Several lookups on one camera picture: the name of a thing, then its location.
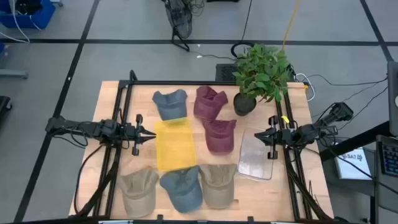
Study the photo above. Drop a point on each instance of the khaki cap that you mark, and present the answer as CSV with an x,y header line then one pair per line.
x,y
217,186
138,193

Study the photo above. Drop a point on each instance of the small yellow tape tag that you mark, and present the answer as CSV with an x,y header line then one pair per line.
x,y
285,118

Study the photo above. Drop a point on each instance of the black keyboard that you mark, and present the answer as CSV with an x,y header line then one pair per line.
x,y
390,158

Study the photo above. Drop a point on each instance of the white printed box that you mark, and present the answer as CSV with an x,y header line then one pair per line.
x,y
351,168

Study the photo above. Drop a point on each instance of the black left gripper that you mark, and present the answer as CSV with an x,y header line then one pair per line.
x,y
138,135

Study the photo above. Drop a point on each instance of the green plant in black pot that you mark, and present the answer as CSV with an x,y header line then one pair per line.
x,y
261,74

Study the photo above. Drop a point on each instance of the maroon cap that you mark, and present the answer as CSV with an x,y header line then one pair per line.
x,y
219,137
208,104

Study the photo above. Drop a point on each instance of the blue plastic floor bin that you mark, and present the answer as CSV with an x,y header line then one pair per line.
x,y
43,15

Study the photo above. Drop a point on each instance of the black vented box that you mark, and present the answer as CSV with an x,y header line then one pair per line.
x,y
225,73

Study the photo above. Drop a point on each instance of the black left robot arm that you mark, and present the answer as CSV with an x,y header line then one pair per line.
x,y
93,129

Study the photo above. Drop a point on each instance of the blue-grey cap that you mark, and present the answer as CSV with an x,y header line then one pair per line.
x,y
183,189
171,105

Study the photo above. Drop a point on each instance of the black floor fan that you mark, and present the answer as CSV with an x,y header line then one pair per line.
x,y
182,18

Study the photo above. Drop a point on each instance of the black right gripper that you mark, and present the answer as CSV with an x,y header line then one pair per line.
x,y
283,137

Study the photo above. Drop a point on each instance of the clear plastic bin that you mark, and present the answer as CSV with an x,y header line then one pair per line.
x,y
255,161

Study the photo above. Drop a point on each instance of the grey monitor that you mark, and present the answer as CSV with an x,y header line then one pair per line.
x,y
393,93

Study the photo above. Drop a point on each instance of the black stand bar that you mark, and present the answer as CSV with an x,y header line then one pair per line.
x,y
357,141

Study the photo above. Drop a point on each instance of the black object at floor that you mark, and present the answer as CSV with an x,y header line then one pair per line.
x,y
3,104

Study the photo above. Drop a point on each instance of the grey floor base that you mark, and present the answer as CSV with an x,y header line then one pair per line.
x,y
12,73

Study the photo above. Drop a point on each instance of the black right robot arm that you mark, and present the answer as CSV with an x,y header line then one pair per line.
x,y
311,130

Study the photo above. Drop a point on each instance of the black metal table frame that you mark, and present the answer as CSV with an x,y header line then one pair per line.
x,y
174,82

